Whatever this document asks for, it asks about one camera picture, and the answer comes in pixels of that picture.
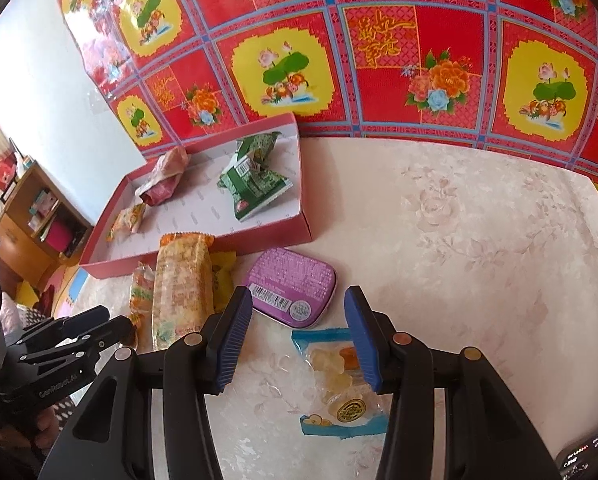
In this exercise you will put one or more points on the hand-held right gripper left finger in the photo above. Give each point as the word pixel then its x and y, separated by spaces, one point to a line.
pixel 231 340

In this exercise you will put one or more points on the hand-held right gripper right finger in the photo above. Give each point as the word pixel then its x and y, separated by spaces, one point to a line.
pixel 361 345

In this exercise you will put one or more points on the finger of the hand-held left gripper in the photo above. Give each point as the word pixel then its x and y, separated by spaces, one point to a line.
pixel 74 322
pixel 89 345

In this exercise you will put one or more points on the clear blue-edged candy packet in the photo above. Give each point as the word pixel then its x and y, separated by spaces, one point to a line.
pixel 329 375

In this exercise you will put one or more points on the yellow snack packet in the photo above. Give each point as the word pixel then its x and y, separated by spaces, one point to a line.
pixel 223 275

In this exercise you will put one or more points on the small orange candy packet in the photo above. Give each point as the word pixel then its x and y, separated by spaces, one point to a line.
pixel 141 295
pixel 128 220

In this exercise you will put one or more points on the orange cracker packet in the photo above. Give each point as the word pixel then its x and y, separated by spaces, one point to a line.
pixel 181 285

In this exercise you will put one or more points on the purple candy tin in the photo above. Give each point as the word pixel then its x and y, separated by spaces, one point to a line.
pixel 289 275

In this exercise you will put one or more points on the pink cardboard box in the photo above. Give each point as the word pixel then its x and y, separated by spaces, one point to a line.
pixel 199 210

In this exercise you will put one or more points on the green snack packet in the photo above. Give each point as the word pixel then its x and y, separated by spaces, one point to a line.
pixel 259 145
pixel 254 187

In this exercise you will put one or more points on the red foil snack packet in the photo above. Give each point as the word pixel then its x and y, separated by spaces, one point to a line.
pixel 164 180

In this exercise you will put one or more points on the pink storage bin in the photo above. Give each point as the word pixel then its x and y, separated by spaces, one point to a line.
pixel 56 237

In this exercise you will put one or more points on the wooden shelf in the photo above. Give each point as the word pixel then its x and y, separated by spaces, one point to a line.
pixel 21 247

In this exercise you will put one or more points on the black phone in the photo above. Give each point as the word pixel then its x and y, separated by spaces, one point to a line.
pixel 584 450

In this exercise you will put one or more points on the red floral printed cloth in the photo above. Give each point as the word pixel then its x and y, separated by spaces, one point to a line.
pixel 379 60

